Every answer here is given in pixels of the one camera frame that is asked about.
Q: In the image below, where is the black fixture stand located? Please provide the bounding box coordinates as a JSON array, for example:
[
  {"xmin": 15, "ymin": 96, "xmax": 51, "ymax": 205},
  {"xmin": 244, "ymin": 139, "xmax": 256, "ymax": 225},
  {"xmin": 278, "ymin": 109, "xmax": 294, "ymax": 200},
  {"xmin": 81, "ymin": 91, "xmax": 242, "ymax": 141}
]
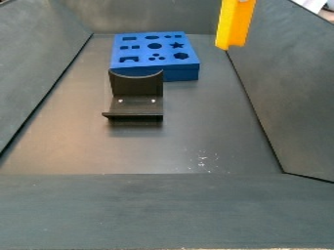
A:
[{"xmin": 101, "ymin": 70, "xmax": 163, "ymax": 121}]

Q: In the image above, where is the blue foam shape board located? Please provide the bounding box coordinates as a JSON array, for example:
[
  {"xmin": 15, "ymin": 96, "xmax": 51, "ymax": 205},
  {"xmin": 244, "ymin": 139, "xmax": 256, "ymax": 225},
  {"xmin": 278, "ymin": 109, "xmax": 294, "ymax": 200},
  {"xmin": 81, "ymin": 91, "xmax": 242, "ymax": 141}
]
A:
[{"xmin": 110, "ymin": 31, "xmax": 199, "ymax": 82}]

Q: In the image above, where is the yellow arch block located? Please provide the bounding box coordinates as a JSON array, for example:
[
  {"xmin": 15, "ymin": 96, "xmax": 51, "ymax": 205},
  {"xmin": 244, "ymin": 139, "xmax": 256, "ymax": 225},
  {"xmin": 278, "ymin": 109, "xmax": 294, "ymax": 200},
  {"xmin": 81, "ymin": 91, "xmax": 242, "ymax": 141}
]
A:
[{"xmin": 215, "ymin": 0, "xmax": 255, "ymax": 51}]

